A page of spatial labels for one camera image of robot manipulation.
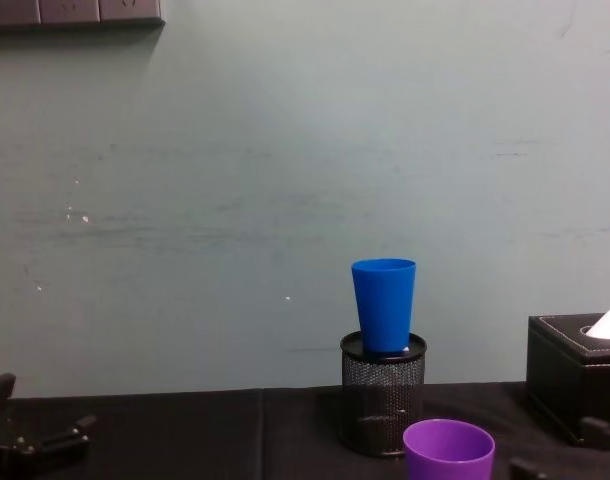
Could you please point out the purple plastic cup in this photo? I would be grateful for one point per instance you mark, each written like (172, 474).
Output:
(447, 457)

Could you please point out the black leather tissue box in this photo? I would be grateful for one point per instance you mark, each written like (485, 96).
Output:
(560, 380)

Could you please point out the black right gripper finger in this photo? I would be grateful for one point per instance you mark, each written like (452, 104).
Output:
(530, 471)
(602, 431)

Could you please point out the blue plastic cup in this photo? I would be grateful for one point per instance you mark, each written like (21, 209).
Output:
(384, 305)

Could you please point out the grey wall socket panel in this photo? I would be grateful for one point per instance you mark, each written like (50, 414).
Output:
(70, 12)

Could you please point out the black table cloth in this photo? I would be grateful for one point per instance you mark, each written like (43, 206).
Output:
(185, 435)

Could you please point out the black mesh pen holder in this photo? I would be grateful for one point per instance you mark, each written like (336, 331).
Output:
(382, 400)

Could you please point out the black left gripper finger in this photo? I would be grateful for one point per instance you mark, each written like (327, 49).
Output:
(1, 392)
(65, 441)

